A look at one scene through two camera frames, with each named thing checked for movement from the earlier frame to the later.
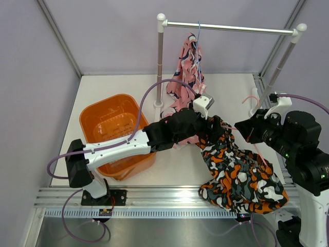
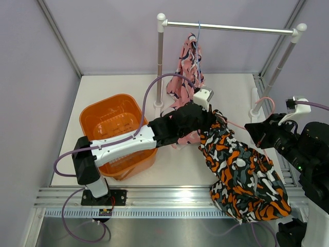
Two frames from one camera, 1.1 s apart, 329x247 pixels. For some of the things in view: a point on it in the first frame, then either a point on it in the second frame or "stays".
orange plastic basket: x=114 y=119 stays
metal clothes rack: x=296 y=33 stays
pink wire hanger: x=233 y=128 to x=243 y=127
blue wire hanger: x=196 y=48 stays
